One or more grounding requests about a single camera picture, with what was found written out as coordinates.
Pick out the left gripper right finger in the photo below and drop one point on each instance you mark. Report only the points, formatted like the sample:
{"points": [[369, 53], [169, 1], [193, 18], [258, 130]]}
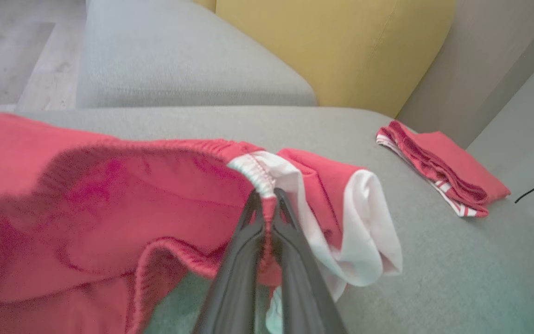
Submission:
{"points": [[304, 297]]}

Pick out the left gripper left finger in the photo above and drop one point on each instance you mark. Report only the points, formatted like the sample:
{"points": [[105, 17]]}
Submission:
{"points": [[234, 287]]}

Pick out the red basketball shorts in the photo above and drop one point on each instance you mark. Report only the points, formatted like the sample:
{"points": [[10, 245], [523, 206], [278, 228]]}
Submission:
{"points": [[86, 208]]}

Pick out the folded red striped garment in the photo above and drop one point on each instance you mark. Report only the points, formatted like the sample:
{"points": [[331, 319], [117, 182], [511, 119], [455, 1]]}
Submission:
{"points": [[452, 162]]}

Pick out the large grey sofa seat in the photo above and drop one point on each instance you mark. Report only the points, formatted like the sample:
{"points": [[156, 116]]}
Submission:
{"points": [[434, 278]]}

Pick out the grey sofa seat cushion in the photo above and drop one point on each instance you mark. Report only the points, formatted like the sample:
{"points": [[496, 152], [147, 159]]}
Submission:
{"points": [[179, 60]]}

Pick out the large yellow sofa back cushion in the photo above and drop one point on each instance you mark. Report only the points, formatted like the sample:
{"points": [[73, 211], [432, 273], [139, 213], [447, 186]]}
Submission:
{"points": [[341, 46]]}

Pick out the medium yellow sofa back cushion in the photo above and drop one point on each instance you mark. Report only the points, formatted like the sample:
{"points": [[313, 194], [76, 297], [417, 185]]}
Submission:
{"points": [[204, 3]]}

